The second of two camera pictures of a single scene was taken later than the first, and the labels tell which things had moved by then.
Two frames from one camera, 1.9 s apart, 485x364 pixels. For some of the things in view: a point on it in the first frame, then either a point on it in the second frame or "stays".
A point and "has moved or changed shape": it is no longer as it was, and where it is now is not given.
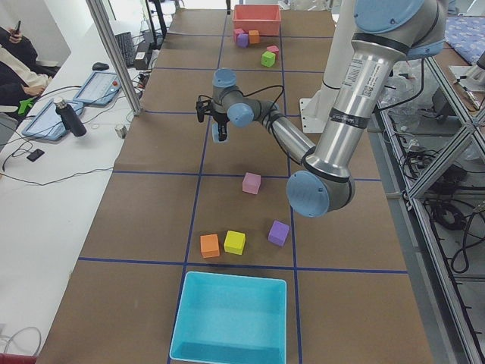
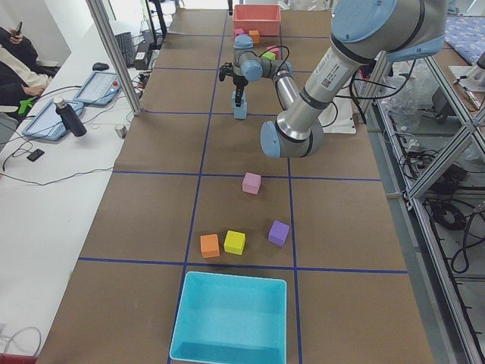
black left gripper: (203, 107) -> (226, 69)
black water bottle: (68, 117) stays
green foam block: (267, 59) stays
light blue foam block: (215, 133) has moved or changed shape
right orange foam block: (254, 36) stays
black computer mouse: (99, 66) stays
